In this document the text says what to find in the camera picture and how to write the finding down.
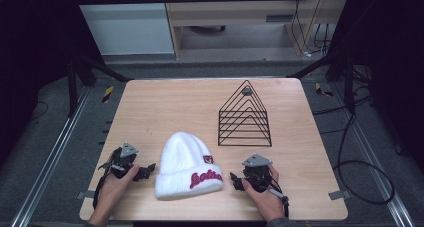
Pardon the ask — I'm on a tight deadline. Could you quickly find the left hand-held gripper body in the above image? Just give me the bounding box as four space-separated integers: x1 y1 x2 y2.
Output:
98 141 141 180

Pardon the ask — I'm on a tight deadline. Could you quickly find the white knit beanie hat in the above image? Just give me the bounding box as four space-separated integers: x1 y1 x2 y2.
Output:
154 130 225 202

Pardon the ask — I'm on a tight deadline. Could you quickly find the aluminium floor rail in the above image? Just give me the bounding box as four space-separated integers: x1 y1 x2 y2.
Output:
329 82 416 227
9 86 92 227

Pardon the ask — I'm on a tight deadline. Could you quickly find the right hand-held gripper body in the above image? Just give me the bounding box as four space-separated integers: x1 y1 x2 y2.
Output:
241 153 275 193

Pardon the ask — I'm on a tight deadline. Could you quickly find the person's right hand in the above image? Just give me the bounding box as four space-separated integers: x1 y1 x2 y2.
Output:
241 164 287 221

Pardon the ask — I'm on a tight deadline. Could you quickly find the grey metal table bracket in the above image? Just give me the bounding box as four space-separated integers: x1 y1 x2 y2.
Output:
327 189 352 202
75 189 97 201

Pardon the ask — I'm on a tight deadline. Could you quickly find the light wooden desk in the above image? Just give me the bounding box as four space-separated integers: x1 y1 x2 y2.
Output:
161 0 352 60

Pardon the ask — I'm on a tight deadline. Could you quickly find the dark curtain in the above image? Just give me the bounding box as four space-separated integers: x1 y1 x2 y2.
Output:
0 0 105 170
328 0 424 175

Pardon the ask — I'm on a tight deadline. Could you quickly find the black wire triangle rack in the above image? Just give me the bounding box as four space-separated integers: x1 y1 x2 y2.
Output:
217 79 273 148

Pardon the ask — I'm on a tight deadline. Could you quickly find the long black floor cable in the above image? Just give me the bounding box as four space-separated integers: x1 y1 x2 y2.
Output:
312 92 396 207

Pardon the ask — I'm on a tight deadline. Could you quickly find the bundle of desk cables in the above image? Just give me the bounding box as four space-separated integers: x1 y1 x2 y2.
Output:
289 0 332 59

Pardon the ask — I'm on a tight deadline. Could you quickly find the black metal stand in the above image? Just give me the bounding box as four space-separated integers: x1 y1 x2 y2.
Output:
65 53 134 119
285 48 357 115

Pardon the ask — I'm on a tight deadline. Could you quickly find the thin black floor cable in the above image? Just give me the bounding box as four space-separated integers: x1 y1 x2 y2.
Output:
30 100 50 122

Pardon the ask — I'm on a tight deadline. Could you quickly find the white cabinet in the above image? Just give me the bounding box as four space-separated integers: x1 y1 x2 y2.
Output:
70 0 176 57

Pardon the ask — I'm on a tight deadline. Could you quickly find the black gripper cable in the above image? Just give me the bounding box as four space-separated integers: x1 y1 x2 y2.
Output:
92 168 114 211
268 178 291 219

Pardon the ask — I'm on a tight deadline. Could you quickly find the yellow black tape marker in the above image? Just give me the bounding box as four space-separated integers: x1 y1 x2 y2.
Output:
314 82 335 98
101 85 115 104

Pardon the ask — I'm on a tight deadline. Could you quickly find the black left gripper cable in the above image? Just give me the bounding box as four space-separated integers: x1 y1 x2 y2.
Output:
92 168 114 211

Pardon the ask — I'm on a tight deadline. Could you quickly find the person's left hand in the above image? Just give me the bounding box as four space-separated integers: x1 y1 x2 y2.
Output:
97 164 141 211

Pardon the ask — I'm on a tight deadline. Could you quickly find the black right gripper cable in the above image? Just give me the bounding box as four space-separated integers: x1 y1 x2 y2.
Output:
268 178 291 219

